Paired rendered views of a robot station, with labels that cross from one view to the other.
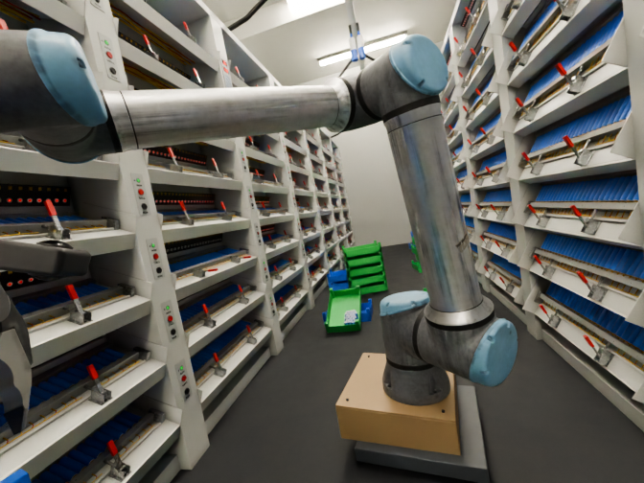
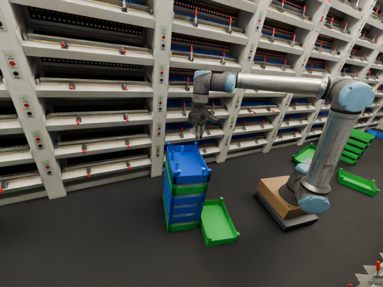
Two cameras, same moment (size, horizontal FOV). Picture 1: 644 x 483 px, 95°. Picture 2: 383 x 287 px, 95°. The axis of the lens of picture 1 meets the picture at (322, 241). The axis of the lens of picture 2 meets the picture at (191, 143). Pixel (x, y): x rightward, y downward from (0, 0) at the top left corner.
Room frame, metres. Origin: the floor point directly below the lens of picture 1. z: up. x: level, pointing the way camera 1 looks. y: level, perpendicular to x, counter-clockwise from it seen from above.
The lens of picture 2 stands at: (-0.46, -0.32, 1.04)
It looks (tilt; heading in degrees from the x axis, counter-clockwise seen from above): 29 degrees down; 44
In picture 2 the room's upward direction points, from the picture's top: 9 degrees clockwise
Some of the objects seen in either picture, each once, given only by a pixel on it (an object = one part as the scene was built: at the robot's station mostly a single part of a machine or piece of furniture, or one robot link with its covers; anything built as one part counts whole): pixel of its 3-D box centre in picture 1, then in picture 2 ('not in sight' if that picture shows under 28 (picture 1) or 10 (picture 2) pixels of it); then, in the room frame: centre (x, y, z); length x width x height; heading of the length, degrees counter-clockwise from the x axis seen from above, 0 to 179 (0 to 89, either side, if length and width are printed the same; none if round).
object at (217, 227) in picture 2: not in sight; (215, 218); (0.28, 0.06, 0.04); 0.30 x 0.20 x 0.08; 60
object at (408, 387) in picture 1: (413, 368); (294, 191); (0.83, -0.20, 0.20); 0.19 x 0.19 x 0.10
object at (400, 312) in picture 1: (410, 324); (304, 178); (0.82, -0.21, 0.34); 0.17 x 0.15 x 0.18; 31
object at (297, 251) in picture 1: (280, 196); (324, 78); (2.27, 0.25, 0.88); 0.20 x 0.09 x 1.77; 76
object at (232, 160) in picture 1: (232, 194); (288, 76); (1.59, 0.42, 0.88); 0.20 x 0.09 x 1.77; 76
